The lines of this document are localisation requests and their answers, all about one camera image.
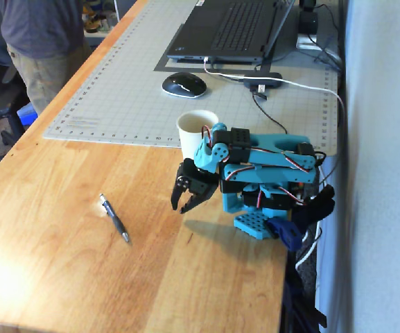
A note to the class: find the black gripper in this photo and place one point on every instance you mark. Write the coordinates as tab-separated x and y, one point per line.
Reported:
197	186

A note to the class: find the dark blue ballpoint pen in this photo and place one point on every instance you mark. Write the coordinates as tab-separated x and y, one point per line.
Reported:
114	218

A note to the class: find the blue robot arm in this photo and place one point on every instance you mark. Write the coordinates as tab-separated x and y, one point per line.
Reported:
272	142

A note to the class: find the white ceramic mug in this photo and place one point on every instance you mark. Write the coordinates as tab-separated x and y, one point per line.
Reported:
189	140

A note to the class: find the dark blue table clamp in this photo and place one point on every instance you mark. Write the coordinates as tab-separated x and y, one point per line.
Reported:
286	232

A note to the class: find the black silver computer mouse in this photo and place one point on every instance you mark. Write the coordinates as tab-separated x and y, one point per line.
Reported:
184	85

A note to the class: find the grey gridded cutting mat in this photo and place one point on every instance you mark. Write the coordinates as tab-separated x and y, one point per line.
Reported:
123	104

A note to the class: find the black table clamp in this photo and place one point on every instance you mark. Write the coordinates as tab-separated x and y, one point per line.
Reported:
321	204

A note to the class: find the black usb hub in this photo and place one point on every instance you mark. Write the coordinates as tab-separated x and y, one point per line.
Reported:
263	79

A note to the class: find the dark grey laptop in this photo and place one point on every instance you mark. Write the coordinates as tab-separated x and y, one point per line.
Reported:
234	31

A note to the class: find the blue white container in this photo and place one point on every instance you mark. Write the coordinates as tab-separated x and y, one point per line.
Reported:
26	116

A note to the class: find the white low shelf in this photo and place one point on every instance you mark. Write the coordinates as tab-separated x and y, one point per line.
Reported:
94	37

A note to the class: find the silver stand base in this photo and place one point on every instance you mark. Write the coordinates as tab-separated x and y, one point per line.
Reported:
307	41

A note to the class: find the black desk device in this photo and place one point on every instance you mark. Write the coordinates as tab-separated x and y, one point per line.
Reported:
308	19

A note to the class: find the person in grey shirt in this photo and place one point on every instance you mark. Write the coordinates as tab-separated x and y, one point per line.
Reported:
40	31

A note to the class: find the black table leg frame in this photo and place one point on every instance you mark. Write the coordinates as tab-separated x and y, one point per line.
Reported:
300	312

